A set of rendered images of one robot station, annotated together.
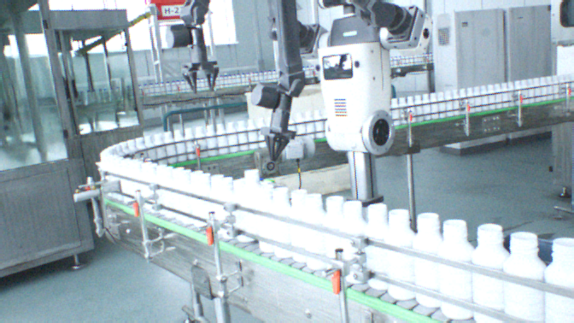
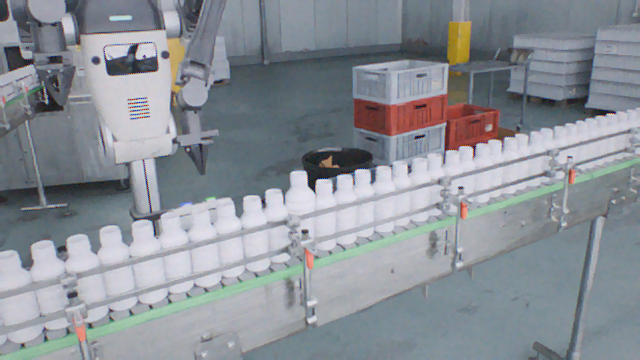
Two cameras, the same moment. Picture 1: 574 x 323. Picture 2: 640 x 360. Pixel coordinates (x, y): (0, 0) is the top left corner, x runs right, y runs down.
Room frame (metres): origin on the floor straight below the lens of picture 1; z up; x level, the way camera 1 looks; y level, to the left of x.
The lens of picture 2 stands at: (1.07, 1.15, 1.56)
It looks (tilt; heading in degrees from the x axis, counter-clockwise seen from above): 20 degrees down; 279
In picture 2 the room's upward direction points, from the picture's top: 2 degrees counter-clockwise
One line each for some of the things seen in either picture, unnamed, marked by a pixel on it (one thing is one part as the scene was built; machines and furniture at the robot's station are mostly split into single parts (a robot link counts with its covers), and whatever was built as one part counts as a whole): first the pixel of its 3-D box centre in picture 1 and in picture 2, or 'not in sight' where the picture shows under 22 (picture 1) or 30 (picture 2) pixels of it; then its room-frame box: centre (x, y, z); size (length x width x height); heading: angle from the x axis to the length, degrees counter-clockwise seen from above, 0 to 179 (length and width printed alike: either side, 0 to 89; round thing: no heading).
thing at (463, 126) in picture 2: not in sight; (456, 123); (0.54, -3.13, 0.55); 0.61 x 0.41 x 0.22; 42
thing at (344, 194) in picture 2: (284, 222); (344, 209); (1.18, 0.03, 1.08); 0.06 x 0.06 x 0.17
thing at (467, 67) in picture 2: not in sight; (483, 94); (0.04, -4.89, 0.49); 1.05 x 0.55 x 0.99; 39
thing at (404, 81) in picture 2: not in sight; (400, 80); (1.02, -2.61, 1.00); 0.61 x 0.41 x 0.22; 46
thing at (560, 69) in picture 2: not in sight; (561, 67); (-1.55, -7.31, 0.50); 1.23 x 1.05 x 1.00; 37
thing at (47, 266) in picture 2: (165, 189); (51, 284); (1.69, 0.43, 1.08); 0.06 x 0.06 x 0.17
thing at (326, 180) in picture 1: (305, 139); not in sight; (5.75, -0.21, 0.59); 1.10 x 0.62 x 1.18; 111
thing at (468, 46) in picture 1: (469, 81); not in sight; (7.08, -2.59, 0.96); 0.82 x 0.50 x 1.91; 111
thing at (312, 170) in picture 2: not in sight; (338, 204); (1.41, -1.86, 0.32); 0.45 x 0.45 x 0.64
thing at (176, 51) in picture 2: not in sight; (174, 71); (4.69, -6.92, 0.55); 0.40 x 0.40 x 1.10; 39
